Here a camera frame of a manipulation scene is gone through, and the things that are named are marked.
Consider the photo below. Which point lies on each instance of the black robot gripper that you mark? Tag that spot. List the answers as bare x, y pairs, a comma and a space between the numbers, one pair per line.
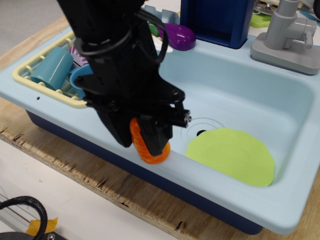
126, 84

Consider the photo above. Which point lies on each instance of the orange toy carrot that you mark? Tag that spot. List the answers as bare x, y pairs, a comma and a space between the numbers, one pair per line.
141, 147

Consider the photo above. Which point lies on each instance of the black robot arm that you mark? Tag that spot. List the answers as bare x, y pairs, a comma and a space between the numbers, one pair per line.
101, 20

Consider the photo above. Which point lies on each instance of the lime green plate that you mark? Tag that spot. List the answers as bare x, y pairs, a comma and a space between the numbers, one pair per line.
234, 153

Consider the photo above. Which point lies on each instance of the blue plastic cup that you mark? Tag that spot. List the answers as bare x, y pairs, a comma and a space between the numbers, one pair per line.
78, 72

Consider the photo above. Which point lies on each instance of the cream dish rack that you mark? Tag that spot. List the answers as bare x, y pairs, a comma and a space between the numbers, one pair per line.
66, 94

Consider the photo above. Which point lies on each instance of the purple white striped ball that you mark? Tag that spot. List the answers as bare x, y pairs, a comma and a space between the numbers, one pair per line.
78, 60

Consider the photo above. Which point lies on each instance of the light blue toy sink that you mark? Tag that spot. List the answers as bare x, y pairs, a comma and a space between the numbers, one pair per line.
224, 88

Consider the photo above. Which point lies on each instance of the purple toy eggplant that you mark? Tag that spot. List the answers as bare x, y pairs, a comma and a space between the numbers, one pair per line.
180, 37

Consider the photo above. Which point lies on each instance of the teal plastic cup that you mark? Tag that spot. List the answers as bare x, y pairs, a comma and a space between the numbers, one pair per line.
54, 69

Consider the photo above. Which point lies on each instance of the dark blue box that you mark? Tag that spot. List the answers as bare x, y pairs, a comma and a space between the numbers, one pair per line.
221, 22

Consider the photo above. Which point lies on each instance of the green bowl in background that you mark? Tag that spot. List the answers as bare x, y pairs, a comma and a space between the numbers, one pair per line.
260, 20

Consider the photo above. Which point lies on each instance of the grey toy faucet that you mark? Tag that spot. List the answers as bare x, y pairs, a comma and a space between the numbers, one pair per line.
288, 42

